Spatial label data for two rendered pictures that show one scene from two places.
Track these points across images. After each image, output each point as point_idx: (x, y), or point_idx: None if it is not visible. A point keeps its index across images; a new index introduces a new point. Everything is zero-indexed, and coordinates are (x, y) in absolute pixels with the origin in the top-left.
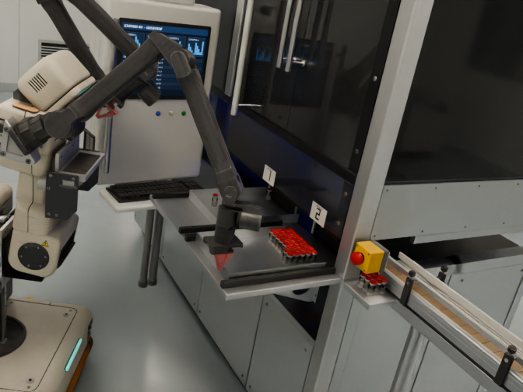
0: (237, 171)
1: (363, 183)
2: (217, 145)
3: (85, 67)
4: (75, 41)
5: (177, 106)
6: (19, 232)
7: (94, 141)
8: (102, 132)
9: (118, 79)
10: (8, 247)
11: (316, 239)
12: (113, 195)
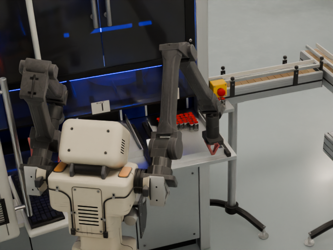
0: (9, 142)
1: (204, 53)
2: (205, 84)
3: (49, 128)
4: (47, 112)
5: None
6: None
7: (5, 202)
8: (10, 188)
9: (176, 90)
10: None
11: (154, 115)
12: (51, 221)
